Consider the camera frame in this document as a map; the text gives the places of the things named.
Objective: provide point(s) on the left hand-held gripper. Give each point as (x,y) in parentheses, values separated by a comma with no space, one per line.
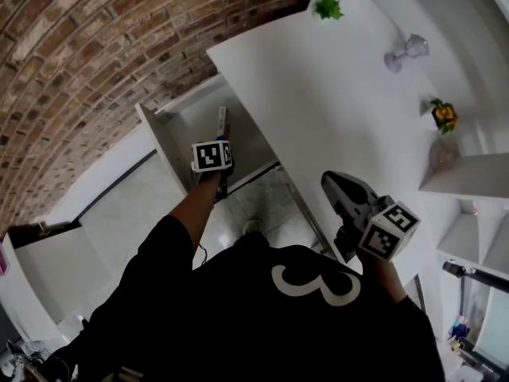
(210,155)

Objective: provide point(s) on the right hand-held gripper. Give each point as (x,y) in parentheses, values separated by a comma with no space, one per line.
(381,229)

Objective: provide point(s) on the white and blue box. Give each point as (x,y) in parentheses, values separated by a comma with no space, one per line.
(222,123)

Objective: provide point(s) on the white drawer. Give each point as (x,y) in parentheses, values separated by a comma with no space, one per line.
(248,149)

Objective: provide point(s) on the person's left forearm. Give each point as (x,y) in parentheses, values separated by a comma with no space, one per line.
(196,209)

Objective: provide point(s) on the person's right forearm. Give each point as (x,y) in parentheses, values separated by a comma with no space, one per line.
(383,277)

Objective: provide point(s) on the white low cabinet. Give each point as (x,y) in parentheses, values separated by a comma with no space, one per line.
(318,106)

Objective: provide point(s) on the person's light shoe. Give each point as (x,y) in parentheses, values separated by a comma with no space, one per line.
(251,228)

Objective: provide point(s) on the yellow flower pot plant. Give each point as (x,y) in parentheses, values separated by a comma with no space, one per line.
(445,115)

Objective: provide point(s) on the white shelving unit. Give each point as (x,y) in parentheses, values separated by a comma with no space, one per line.
(469,141)

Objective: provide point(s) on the person's black shirt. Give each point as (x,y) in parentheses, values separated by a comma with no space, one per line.
(258,324)

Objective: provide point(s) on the black pole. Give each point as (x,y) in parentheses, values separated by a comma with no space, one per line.
(477,275)

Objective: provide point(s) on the small green plant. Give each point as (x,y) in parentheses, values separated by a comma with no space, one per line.
(328,7)

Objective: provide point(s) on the pink items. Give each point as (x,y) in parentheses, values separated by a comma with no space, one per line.
(3,259)

